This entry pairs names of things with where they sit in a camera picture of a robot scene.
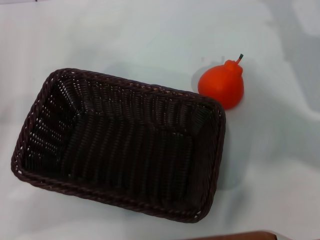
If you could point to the dark brown woven basket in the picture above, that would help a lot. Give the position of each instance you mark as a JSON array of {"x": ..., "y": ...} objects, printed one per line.
[{"x": 130, "y": 147}]

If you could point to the orange toy pear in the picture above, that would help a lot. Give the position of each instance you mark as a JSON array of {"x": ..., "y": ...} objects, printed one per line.
[{"x": 221, "y": 86}]

